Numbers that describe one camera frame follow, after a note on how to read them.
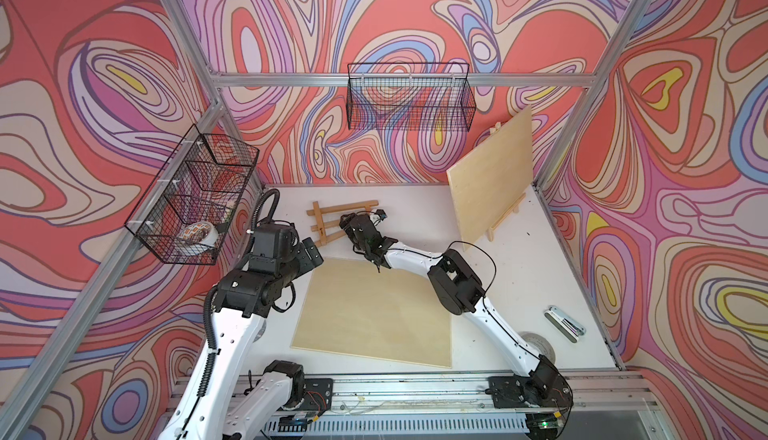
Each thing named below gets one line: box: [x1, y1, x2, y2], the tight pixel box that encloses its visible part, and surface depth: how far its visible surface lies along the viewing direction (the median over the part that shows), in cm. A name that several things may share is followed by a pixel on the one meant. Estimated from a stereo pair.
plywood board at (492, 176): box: [446, 106, 534, 251], surface depth 89 cm
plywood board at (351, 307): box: [291, 257, 453, 369], surface depth 86 cm
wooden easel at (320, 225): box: [306, 200, 379, 248], surface depth 110 cm
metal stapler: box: [544, 305, 587, 343], surface depth 84 cm
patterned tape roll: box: [178, 222, 219, 247], surface depth 74 cm
